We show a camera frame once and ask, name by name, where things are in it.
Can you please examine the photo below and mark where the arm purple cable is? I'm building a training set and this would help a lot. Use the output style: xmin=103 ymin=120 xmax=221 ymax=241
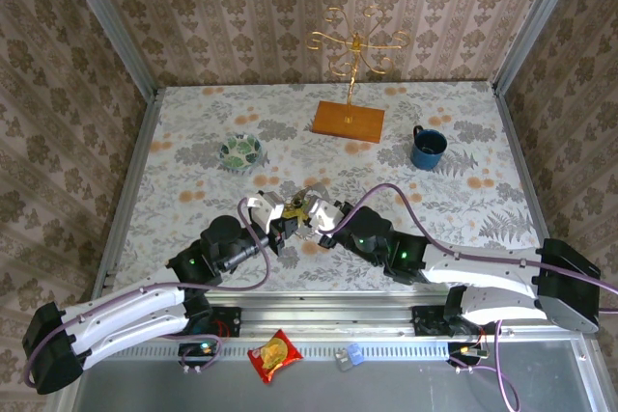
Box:
xmin=318 ymin=183 xmax=618 ymax=412
xmin=23 ymin=199 xmax=271 ymax=387

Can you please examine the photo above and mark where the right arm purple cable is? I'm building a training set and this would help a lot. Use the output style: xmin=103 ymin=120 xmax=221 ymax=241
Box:
xmin=318 ymin=183 xmax=618 ymax=412

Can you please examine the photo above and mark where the grey metal tray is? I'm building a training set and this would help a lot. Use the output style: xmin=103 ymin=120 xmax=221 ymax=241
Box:
xmin=45 ymin=339 xmax=618 ymax=412

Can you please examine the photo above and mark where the dark blue mug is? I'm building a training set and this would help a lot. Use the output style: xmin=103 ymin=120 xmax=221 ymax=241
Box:
xmin=409 ymin=124 xmax=449 ymax=171

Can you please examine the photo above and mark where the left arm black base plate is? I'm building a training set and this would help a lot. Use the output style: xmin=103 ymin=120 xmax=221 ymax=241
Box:
xmin=156 ymin=306 xmax=242 ymax=339

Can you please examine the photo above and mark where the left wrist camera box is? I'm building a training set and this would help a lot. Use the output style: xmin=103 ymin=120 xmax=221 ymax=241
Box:
xmin=240 ymin=192 xmax=286 ymax=234

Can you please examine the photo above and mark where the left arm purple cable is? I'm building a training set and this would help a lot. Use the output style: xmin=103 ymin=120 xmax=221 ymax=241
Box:
xmin=23 ymin=199 xmax=271 ymax=387

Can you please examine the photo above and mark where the red snack packet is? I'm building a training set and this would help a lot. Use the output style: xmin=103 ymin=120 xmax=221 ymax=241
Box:
xmin=246 ymin=328 xmax=304 ymax=385

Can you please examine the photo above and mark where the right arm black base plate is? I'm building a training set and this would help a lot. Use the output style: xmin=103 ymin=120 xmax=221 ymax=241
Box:
xmin=412 ymin=304 xmax=502 ymax=338

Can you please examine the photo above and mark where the slotted grey cable duct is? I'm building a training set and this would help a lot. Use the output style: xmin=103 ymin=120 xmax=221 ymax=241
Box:
xmin=86 ymin=342 xmax=453 ymax=360

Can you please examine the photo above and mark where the aluminium frame corner post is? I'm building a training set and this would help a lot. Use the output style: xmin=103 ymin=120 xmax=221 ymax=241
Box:
xmin=53 ymin=0 xmax=159 ymax=100
xmin=491 ymin=0 xmax=588 ymax=95

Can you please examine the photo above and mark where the aluminium frame cross rail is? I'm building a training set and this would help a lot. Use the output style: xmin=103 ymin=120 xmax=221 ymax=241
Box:
xmin=67 ymin=299 xmax=593 ymax=340

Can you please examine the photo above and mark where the gold wire stand wooden base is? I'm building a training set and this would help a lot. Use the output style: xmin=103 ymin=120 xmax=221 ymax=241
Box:
xmin=306 ymin=5 xmax=411 ymax=145

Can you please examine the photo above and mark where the aluminium table side rail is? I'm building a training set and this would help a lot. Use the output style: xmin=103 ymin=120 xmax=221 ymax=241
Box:
xmin=490 ymin=81 xmax=571 ymax=300
xmin=91 ymin=88 xmax=163 ymax=305

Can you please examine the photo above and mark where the green leaf pattern bowl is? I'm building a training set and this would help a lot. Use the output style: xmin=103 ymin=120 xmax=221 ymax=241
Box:
xmin=219 ymin=134 xmax=263 ymax=173

